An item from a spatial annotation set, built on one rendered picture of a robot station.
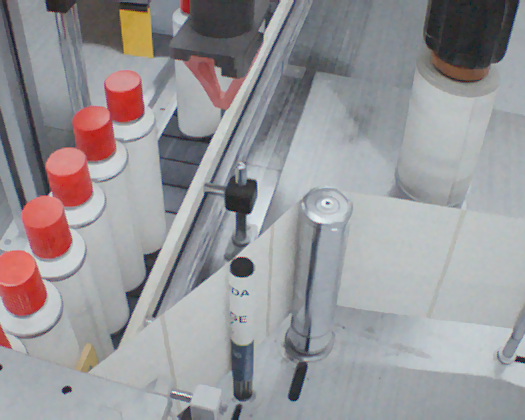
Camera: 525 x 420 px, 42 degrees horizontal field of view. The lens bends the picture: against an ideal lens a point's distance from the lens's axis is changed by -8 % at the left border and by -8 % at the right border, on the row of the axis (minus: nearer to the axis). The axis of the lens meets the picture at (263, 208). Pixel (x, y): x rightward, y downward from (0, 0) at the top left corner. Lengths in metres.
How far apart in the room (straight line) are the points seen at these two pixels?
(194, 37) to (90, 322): 0.25
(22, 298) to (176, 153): 0.40
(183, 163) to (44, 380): 0.51
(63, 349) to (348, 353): 0.27
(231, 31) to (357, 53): 0.51
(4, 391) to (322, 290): 0.30
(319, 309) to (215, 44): 0.24
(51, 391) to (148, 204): 0.36
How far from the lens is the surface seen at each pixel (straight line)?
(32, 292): 0.49
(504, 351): 0.69
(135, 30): 0.66
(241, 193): 0.73
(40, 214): 0.51
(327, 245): 0.53
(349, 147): 0.85
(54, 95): 1.04
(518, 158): 0.90
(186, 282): 0.73
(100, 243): 0.58
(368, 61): 1.09
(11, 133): 0.72
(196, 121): 0.83
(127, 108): 0.61
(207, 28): 0.61
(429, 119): 0.69
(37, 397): 0.36
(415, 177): 0.74
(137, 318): 0.65
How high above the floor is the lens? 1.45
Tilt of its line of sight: 47 degrees down
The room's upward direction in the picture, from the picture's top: 2 degrees clockwise
